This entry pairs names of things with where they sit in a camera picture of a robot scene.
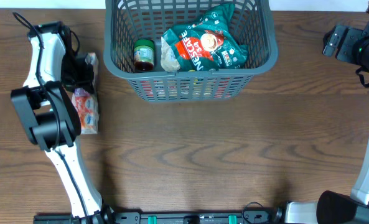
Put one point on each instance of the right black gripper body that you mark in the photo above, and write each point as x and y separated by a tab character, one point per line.
346	51

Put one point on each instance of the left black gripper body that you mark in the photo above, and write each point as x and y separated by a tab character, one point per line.
73	73

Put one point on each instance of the Kleenex tissue multipack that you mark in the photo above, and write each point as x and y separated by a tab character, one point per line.
86	103

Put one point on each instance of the green lid glass jar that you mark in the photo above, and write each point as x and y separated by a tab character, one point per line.
144	53

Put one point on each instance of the beige paper pouch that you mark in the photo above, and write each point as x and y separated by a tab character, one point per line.
168	60

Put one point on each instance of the orange spaghetti packet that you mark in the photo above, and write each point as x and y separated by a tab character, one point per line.
188	86

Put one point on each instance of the green Nescafe coffee bag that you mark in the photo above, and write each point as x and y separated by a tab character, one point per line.
206	43

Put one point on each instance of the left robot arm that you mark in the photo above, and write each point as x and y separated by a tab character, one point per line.
51	121

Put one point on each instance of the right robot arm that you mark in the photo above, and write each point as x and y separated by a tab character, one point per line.
333	207

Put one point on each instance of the grey plastic basket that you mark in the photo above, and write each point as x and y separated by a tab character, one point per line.
128	21

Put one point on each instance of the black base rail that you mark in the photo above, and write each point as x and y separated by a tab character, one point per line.
250	216

